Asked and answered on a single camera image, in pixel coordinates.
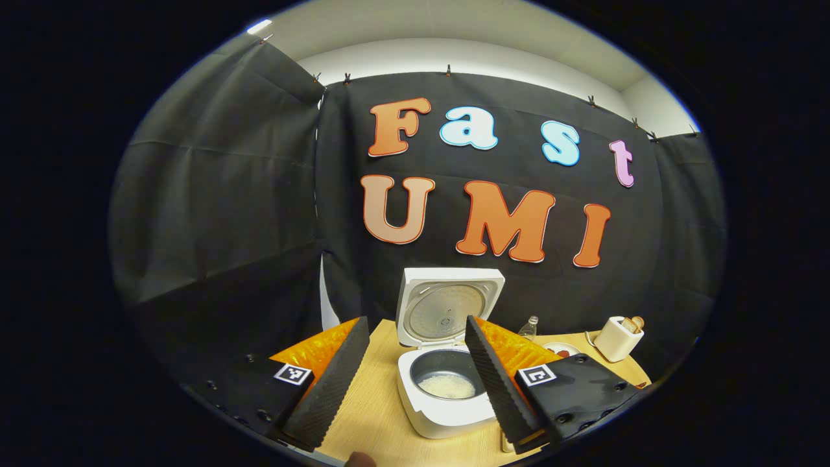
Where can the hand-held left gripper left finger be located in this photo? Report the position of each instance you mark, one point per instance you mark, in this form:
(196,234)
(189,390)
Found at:
(331,389)

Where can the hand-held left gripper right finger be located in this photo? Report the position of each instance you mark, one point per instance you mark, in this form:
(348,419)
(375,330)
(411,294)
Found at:
(496,383)

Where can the white rice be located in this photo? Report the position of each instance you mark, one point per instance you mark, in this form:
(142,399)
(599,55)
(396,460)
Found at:
(447,387)

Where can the white rice cooker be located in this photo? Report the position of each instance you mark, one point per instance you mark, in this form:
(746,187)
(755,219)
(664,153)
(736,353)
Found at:
(447,295)

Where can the clear plastic water bottle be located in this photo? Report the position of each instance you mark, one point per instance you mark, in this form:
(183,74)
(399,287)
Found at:
(530,329)

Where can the white round plate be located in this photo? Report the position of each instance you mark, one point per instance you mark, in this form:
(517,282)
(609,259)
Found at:
(563,346)

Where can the white toaster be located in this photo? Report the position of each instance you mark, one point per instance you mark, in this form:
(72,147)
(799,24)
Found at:
(613,342)

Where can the toasted bread slice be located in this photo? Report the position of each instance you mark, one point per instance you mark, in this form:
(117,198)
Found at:
(639,322)
(628,325)

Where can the black backdrop cloth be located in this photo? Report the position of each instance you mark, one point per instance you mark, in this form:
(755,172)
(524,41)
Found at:
(227,194)

